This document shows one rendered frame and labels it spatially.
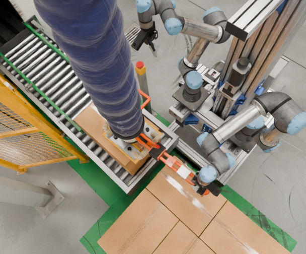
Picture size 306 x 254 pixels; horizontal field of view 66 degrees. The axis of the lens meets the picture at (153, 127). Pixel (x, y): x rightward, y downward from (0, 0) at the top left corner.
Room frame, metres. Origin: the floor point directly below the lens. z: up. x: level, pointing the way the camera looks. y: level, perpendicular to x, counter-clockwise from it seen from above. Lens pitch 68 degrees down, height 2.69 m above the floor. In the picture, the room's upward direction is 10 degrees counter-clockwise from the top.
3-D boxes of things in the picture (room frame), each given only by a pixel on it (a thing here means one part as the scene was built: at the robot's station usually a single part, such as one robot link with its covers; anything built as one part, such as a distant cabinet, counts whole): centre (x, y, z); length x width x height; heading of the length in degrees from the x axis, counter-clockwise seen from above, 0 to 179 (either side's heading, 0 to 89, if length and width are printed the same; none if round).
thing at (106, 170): (1.23, 1.04, 0.50); 2.31 x 0.05 x 0.19; 39
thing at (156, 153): (0.44, 0.00, 1.20); 0.10 x 0.08 x 0.06; 130
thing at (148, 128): (0.69, 0.09, 1.10); 0.34 x 0.10 x 0.05; 40
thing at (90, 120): (0.80, 0.29, 0.75); 0.60 x 0.40 x 0.40; 40
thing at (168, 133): (1.63, 0.53, 0.50); 2.31 x 0.05 x 0.19; 39
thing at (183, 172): (0.27, -0.14, 1.20); 0.07 x 0.07 x 0.04; 40
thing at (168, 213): (-0.21, -0.14, 0.34); 1.20 x 1.00 x 0.40; 39
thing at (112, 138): (0.57, 0.23, 1.10); 0.34 x 0.10 x 0.05; 40
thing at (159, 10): (0.99, -0.16, 1.82); 0.11 x 0.11 x 0.08; 8
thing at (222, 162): (0.24, -0.31, 1.50); 0.11 x 0.11 x 0.08; 23
